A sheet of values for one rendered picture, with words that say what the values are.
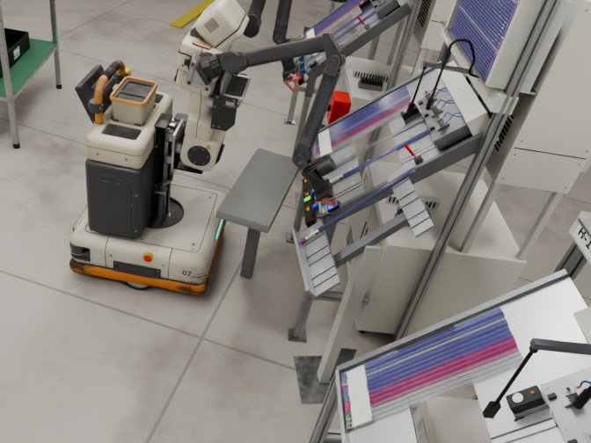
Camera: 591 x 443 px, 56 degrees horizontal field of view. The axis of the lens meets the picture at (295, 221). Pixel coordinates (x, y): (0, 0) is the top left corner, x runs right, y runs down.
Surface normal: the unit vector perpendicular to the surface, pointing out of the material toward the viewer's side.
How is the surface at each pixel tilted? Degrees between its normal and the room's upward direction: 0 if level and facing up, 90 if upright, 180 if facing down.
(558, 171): 90
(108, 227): 90
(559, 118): 90
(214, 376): 0
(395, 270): 90
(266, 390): 0
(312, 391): 0
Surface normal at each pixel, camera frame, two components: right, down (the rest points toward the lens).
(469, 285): 0.03, 0.62
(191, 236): 0.19, -0.78
